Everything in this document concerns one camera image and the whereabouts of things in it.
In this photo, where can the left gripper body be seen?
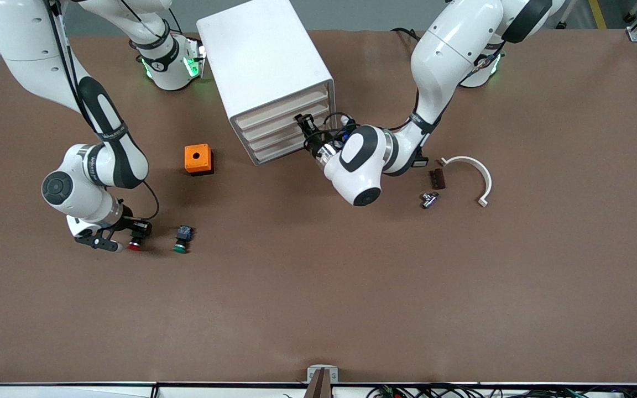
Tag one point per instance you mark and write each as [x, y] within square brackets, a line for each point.
[313, 141]

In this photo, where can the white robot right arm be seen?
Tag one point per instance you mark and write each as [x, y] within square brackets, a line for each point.
[103, 160]

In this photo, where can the grey metal mount bracket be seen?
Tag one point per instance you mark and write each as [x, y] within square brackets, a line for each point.
[312, 376]

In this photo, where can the white table edge rail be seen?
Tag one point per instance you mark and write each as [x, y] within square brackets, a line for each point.
[75, 391]

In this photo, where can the brown terminal block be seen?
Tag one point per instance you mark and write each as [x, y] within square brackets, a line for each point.
[437, 179]

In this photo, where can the silver metal fitting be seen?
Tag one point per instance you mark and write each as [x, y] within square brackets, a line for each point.
[429, 200]

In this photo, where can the brown table mat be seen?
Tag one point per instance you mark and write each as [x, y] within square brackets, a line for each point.
[318, 276]

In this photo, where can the red push button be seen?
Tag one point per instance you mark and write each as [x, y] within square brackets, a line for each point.
[134, 246]

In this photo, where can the green push button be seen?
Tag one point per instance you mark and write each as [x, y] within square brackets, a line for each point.
[182, 240]

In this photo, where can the black switch with white face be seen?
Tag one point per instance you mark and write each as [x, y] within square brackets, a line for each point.
[422, 162]

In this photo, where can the white curved plastic bracket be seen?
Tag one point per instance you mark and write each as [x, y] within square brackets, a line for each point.
[484, 177]

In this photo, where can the orange button enclosure box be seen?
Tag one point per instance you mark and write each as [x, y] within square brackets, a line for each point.
[197, 157]

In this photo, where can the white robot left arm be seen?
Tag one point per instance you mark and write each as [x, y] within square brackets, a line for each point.
[445, 50]

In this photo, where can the brown mount bar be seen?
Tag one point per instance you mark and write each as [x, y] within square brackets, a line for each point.
[318, 388]

